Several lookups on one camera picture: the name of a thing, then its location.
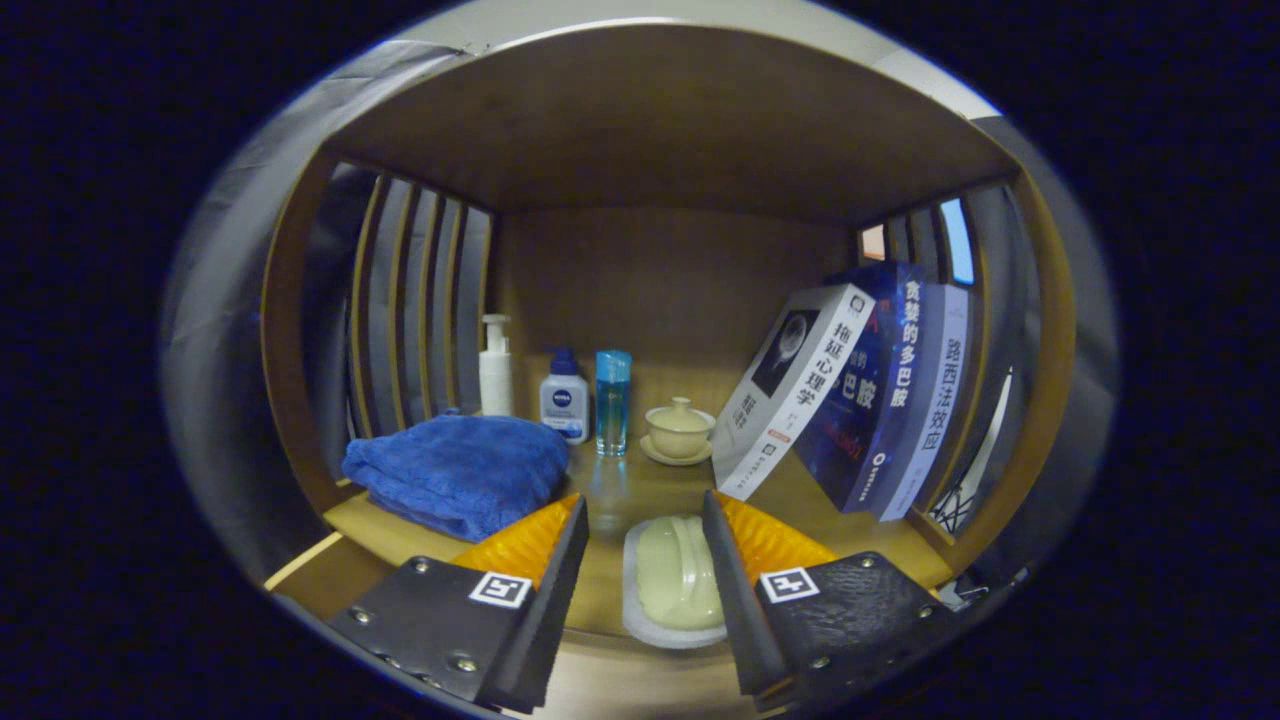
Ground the beige lidded teacup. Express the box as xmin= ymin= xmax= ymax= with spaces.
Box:
xmin=640 ymin=396 xmax=717 ymax=467

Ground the white pump bottle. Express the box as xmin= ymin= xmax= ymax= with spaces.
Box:
xmin=478 ymin=314 xmax=515 ymax=418

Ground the clear blue bottle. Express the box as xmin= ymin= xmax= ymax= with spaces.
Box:
xmin=595 ymin=350 xmax=633 ymax=458

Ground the dark blue book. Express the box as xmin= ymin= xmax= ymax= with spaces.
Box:
xmin=795 ymin=262 xmax=926 ymax=515

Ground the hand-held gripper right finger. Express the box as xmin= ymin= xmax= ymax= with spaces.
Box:
xmin=700 ymin=489 xmax=963 ymax=713

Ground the white bottle with blue cap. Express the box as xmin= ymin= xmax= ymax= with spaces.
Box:
xmin=539 ymin=347 xmax=591 ymax=445

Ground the wooden countertop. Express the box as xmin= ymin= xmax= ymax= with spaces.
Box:
xmin=322 ymin=385 xmax=956 ymax=641

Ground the white book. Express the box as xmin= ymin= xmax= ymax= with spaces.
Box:
xmin=710 ymin=283 xmax=877 ymax=502

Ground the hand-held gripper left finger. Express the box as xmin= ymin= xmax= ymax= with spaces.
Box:
xmin=323 ymin=492 xmax=591 ymax=715

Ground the folded blue towel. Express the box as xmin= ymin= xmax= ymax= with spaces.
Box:
xmin=341 ymin=413 xmax=571 ymax=544

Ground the wooden cabinet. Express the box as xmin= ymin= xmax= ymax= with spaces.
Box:
xmin=258 ymin=18 xmax=1079 ymax=601

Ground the pale lilac book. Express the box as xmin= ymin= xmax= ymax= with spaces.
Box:
xmin=880 ymin=283 xmax=971 ymax=523

